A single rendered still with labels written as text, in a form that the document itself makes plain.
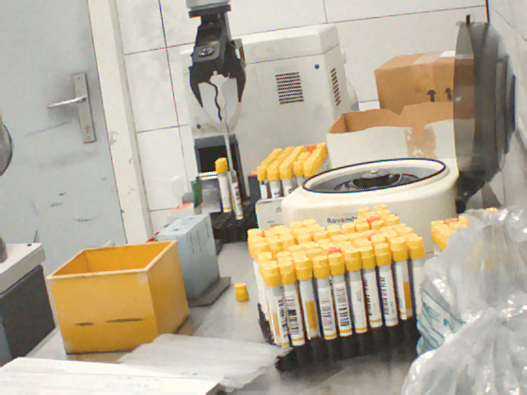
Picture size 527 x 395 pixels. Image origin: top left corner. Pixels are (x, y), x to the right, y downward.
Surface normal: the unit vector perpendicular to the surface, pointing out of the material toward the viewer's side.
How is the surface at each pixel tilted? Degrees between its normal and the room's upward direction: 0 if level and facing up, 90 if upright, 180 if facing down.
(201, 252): 90
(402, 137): 100
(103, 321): 90
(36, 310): 90
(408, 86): 88
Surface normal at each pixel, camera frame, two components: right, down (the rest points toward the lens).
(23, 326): 0.97, -0.11
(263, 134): -0.18, 0.22
